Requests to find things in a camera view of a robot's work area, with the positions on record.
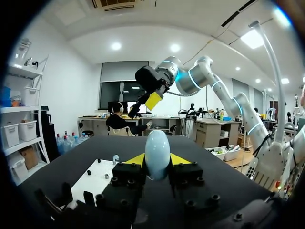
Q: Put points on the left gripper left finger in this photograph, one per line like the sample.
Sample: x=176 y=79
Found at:
x=126 y=174

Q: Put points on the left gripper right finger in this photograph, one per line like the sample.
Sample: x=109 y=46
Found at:
x=190 y=176

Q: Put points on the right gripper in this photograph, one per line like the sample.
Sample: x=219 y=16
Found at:
x=149 y=77

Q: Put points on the pale blue earbud case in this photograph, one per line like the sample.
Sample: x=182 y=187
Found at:
x=157 y=152

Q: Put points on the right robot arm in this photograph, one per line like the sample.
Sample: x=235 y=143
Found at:
x=207 y=76

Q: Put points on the small pale earbud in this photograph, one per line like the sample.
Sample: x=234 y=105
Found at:
x=106 y=176
x=116 y=159

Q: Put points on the white plate with black stands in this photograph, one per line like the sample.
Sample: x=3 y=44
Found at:
x=94 y=173

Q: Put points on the person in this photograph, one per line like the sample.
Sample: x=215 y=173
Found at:
x=119 y=121

